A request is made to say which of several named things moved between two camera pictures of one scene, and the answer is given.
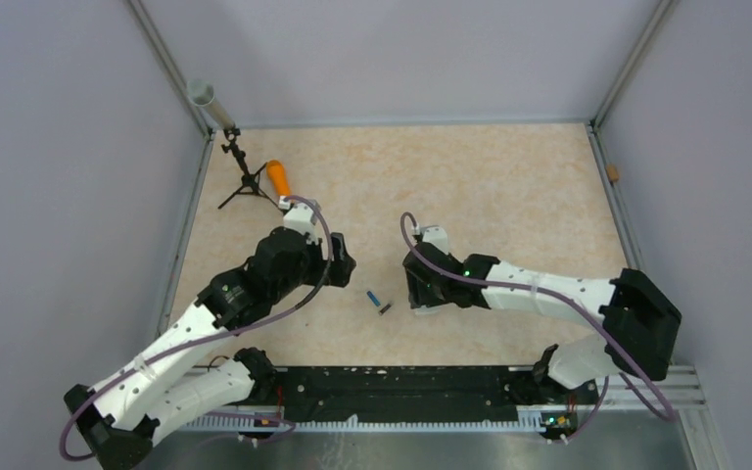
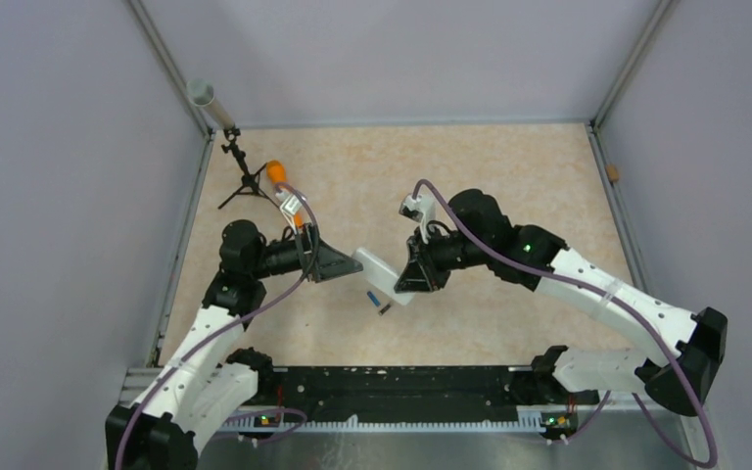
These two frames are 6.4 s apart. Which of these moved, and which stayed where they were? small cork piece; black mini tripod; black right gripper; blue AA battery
Moved: black right gripper
Stayed: blue AA battery; black mini tripod; small cork piece
